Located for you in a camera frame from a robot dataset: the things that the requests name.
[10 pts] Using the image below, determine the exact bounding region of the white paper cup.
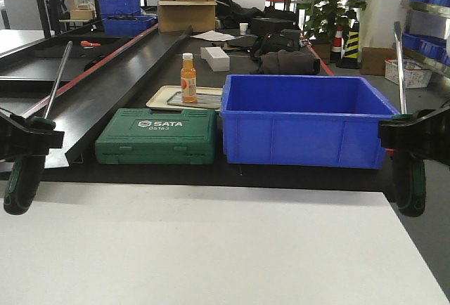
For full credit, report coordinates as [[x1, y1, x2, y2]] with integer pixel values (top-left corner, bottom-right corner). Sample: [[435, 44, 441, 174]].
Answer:
[[239, 22, 248, 35]]

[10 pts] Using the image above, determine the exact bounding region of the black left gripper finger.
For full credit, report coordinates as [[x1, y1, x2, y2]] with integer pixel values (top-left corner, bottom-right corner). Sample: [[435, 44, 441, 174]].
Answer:
[[1, 113, 64, 150], [1, 137, 46, 162]]

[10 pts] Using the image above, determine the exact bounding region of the large blue plastic bin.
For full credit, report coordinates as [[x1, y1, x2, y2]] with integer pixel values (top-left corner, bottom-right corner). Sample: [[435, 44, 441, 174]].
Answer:
[[220, 74, 398, 169]]

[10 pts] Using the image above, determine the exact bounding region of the red white traffic cone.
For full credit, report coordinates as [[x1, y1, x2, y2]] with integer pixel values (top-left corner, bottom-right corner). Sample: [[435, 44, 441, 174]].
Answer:
[[330, 24, 343, 63]]

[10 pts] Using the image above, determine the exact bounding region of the green SATA tool case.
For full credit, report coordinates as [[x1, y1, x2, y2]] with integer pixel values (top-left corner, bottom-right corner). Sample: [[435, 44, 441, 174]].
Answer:
[[95, 108, 217, 164]]

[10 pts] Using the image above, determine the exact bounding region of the yellow black traffic cone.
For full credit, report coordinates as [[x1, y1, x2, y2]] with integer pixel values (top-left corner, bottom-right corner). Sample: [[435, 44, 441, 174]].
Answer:
[[336, 21, 359, 69]]

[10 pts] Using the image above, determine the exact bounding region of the metal shelf with blue bins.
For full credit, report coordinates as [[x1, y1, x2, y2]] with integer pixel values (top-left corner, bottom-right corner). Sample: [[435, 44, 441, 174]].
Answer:
[[401, 0, 449, 78]]

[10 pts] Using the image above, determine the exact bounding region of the white mesh basket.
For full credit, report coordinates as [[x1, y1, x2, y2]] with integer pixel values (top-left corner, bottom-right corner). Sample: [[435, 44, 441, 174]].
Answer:
[[385, 59, 432, 89]]

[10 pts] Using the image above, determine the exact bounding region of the white rectangular box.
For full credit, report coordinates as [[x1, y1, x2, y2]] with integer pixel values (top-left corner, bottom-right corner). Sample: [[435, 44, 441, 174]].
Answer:
[[200, 46, 230, 72]]

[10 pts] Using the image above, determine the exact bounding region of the orange handled tool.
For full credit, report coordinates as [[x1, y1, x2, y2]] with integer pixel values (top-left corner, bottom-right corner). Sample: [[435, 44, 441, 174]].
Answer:
[[80, 40, 101, 48]]

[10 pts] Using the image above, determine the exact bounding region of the blue bin far left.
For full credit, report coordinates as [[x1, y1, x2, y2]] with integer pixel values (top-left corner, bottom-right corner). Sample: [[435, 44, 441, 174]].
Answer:
[[98, 0, 158, 37]]

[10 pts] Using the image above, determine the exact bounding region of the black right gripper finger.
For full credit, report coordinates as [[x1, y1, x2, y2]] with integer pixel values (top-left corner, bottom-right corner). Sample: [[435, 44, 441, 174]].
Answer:
[[378, 106, 449, 150], [390, 134, 449, 163]]

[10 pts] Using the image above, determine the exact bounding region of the green potted plant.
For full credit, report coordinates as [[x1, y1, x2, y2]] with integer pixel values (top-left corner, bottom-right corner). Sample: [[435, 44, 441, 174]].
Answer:
[[304, 0, 366, 41]]

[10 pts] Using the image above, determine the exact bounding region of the black bag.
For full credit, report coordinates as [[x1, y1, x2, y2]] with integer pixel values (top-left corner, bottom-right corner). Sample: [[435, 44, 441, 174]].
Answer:
[[250, 29, 302, 61]]

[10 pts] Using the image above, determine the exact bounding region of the brown cardboard box on floor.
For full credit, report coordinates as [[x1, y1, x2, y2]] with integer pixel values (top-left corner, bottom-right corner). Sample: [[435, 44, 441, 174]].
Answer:
[[360, 47, 396, 76]]

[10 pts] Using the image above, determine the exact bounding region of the green black screwdriver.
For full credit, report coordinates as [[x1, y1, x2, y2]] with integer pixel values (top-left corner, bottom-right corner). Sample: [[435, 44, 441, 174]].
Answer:
[[4, 41, 73, 215], [393, 21, 426, 217]]

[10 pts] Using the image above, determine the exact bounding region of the black conveyor belt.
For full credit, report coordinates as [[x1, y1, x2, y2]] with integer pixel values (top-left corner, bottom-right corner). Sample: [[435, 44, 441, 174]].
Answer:
[[0, 27, 398, 202]]

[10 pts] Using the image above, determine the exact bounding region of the large cardboard box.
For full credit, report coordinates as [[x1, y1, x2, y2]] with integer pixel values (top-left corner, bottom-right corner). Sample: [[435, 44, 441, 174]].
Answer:
[[157, 1, 217, 33]]

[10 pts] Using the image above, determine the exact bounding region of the beige plastic tray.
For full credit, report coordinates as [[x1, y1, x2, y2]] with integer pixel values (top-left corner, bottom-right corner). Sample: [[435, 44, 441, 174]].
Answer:
[[146, 85, 223, 111]]

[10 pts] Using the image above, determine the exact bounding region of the dark grey cloth bundle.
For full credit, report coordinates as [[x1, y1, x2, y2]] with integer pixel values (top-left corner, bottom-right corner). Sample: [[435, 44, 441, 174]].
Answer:
[[250, 50, 321, 75]]

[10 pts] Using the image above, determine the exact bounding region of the orange juice bottle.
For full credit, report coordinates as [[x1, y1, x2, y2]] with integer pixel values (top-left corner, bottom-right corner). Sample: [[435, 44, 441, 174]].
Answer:
[[180, 53, 197, 103]]

